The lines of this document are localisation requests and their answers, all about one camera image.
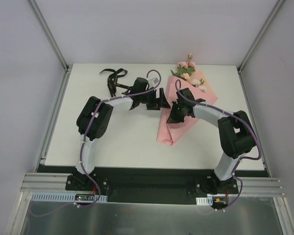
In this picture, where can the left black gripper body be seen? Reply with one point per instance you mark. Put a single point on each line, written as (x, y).
(152, 101)

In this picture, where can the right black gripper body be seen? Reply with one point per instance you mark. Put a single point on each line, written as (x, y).
(175, 112)

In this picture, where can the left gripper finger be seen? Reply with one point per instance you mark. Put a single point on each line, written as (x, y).
(162, 101)
(157, 107)

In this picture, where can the pink wrapping paper sheet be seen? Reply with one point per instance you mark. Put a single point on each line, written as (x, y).
(171, 133)

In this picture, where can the pale pink fake flower stem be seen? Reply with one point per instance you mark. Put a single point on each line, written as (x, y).
(200, 84)

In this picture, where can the peach fake flower stem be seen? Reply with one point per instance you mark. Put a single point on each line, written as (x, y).
(186, 77)

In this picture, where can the pink fake flower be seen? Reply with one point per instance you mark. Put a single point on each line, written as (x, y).
(185, 67)

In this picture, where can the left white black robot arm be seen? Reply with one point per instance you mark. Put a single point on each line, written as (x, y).
(93, 121)

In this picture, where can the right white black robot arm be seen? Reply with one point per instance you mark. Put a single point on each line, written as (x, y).
(236, 135)

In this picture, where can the black ribbon gold lettering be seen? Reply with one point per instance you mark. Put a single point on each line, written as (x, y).
(112, 81)

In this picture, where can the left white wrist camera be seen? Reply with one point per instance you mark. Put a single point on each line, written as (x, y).
(153, 81)

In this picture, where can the right white cable duct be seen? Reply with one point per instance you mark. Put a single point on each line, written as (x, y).
(204, 201)

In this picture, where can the white cable duct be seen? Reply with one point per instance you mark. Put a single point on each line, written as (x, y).
(67, 197)
(204, 201)

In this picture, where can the left white cable duct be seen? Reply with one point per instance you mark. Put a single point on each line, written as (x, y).
(67, 197)

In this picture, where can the right aluminium frame post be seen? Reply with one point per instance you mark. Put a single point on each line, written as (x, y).
(264, 28)

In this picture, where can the aluminium frame post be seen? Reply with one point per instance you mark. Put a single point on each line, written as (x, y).
(47, 32)
(264, 28)

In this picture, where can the front aluminium rail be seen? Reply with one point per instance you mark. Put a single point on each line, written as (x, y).
(55, 182)

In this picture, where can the left aluminium frame post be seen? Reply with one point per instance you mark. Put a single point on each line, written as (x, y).
(47, 32)

